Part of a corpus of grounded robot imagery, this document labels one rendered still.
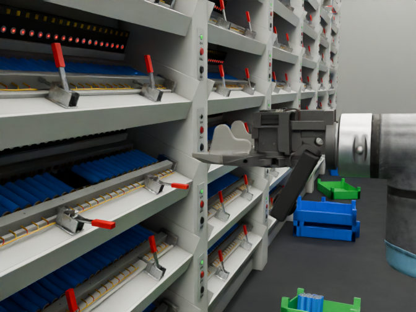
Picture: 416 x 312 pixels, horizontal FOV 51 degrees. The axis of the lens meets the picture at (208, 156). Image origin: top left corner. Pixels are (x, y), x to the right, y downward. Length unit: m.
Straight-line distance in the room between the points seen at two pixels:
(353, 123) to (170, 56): 0.56
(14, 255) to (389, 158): 0.50
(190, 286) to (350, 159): 0.66
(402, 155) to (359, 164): 0.05
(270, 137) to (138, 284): 0.46
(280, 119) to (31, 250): 0.39
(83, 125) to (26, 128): 0.12
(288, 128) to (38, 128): 0.34
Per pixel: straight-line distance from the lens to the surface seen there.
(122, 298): 0.89
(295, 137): 0.64
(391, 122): 0.61
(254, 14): 1.73
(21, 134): 0.60
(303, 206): 2.42
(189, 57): 1.04
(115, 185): 0.84
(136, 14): 0.84
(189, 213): 1.08
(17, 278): 0.62
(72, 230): 0.69
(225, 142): 0.64
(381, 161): 0.61
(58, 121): 0.64
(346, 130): 0.61
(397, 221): 0.63
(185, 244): 1.11
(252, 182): 1.73
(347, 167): 0.62
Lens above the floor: 0.75
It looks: 9 degrees down
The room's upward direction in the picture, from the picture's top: straight up
